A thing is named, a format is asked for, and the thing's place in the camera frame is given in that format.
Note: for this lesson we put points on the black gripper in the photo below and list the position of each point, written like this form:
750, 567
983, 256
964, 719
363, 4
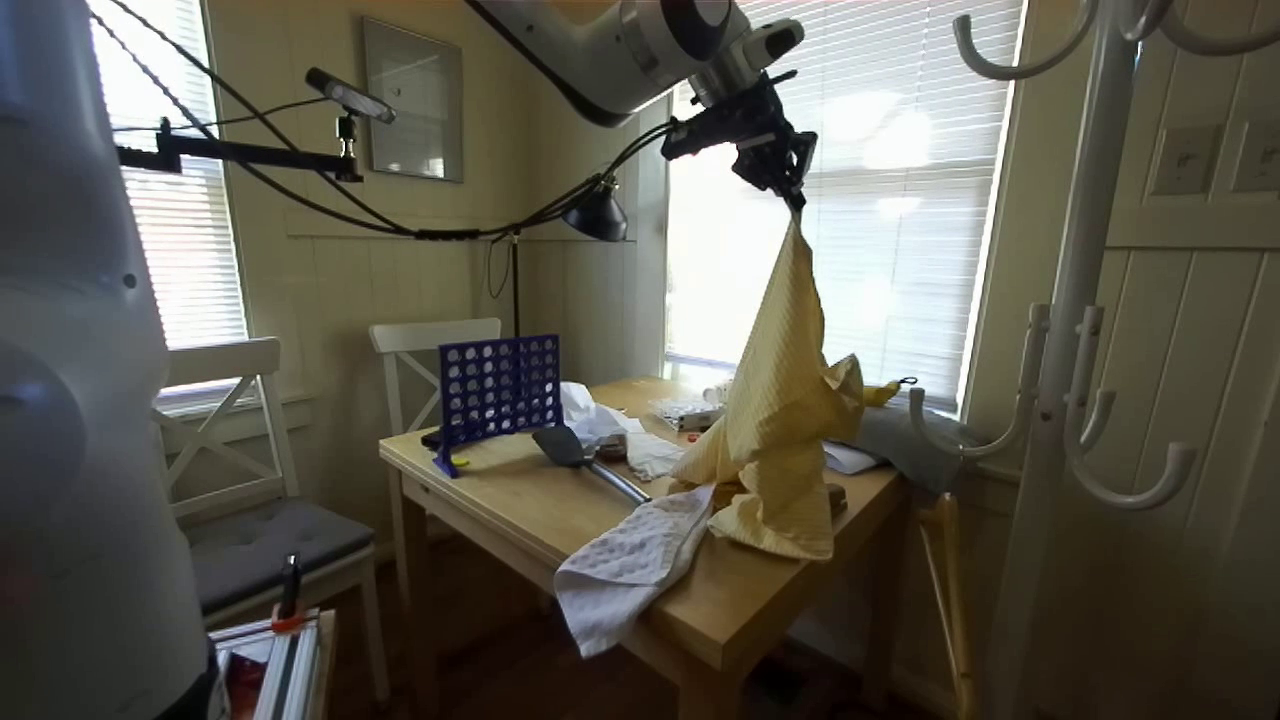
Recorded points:
778, 152

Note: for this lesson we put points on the yellow towel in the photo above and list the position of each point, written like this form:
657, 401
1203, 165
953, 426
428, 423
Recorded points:
782, 426

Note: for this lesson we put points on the grey folded towel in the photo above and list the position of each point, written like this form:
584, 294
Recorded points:
915, 445

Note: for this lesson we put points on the white window blinds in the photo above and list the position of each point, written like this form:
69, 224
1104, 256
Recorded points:
904, 267
184, 267

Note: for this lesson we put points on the black desk lamp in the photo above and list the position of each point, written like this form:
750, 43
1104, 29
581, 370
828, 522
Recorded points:
597, 213

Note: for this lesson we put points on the white patterned square box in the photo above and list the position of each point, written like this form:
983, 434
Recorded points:
694, 414

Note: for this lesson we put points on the white folded cloth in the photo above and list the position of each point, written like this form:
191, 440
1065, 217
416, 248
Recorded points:
853, 460

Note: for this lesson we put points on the white coat rack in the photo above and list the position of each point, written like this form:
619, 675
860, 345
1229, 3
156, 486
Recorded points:
1082, 267

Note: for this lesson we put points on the white napkin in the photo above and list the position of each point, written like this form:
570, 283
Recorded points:
657, 453

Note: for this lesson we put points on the clear plastic bag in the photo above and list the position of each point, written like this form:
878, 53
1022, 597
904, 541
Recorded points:
592, 419

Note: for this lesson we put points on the black frying pan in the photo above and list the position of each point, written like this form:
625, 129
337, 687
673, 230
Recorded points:
563, 445

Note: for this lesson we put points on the blue grid game board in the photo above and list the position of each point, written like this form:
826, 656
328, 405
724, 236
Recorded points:
500, 385

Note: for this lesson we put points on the white wooden chair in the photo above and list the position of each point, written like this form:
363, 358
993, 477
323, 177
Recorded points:
435, 333
221, 362

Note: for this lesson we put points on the white patterned cloth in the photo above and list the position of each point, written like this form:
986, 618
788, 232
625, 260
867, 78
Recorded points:
625, 560

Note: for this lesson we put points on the white panelled door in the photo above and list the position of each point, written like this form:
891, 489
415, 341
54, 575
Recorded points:
1203, 333

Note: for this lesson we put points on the grey seat cushion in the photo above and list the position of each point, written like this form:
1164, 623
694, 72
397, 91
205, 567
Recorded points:
272, 547

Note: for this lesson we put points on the stack of books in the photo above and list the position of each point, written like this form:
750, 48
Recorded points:
285, 664

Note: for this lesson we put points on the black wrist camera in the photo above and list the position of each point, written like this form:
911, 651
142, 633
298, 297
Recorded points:
702, 133

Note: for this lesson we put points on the framed wall mirror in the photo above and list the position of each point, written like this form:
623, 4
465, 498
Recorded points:
415, 103

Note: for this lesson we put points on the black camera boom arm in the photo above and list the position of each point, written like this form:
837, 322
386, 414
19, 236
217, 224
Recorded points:
242, 149

